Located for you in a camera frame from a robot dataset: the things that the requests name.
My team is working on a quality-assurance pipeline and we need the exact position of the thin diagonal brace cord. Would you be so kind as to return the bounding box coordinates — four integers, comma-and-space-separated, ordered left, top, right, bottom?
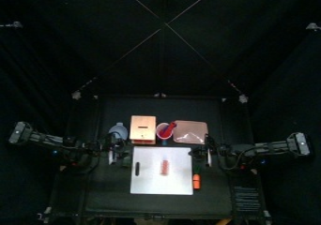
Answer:
78, 0, 222, 92
115, 0, 245, 96

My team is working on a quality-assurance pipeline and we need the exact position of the red toy utensil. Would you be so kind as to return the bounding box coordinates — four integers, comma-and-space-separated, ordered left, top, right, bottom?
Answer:
163, 121, 178, 136

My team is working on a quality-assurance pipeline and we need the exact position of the pink plastic cup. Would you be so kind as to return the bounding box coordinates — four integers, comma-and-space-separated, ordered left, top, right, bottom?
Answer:
154, 122, 173, 141

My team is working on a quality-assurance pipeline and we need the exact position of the white text label sticker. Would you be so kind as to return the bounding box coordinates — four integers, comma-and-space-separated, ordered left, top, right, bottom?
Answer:
232, 186, 261, 214

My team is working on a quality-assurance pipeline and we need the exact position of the white cutting board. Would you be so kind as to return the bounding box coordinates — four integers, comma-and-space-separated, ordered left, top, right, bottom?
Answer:
130, 145, 194, 196

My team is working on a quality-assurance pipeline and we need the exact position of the orange toy carrot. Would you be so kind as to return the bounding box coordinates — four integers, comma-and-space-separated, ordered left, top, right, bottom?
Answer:
191, 172, 202, 190

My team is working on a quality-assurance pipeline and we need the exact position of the pink translucent plastic tray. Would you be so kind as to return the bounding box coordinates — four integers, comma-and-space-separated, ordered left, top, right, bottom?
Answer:
171, 119, 210, 145

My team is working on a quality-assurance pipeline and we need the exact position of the small wooden drawer box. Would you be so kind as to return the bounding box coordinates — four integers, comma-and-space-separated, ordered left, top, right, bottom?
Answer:
129, 114, 158, 145

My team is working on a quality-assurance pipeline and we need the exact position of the metal frame side clamp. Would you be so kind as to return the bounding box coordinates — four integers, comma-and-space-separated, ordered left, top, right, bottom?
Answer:
0, 21, 24, 29
305, 22, 321, 32

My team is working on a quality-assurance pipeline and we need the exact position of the red sausage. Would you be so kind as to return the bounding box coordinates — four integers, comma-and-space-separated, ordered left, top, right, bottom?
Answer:
161, 158, 171, 176

